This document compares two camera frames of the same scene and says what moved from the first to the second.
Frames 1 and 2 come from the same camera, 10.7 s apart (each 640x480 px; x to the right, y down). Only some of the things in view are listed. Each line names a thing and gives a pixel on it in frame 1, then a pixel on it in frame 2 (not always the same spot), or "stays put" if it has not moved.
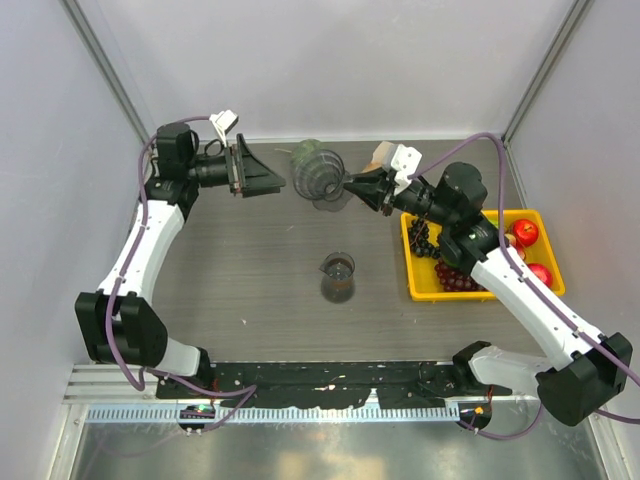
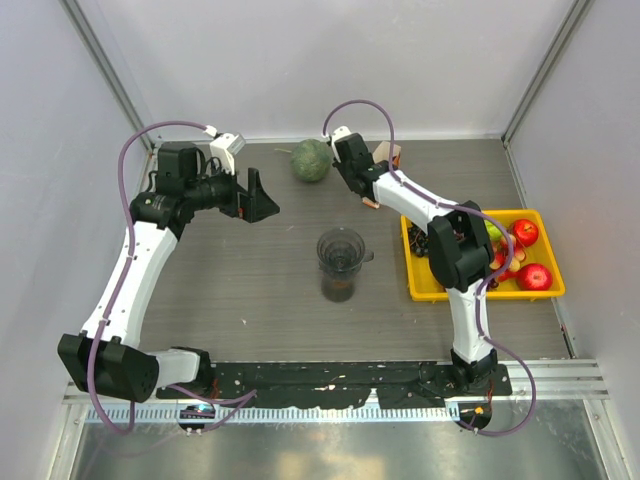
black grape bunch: [421, 244] stays put
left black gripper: [248, 175] to [254, 202]
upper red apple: [525, 232] stays put
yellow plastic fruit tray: [424, 285] stays put
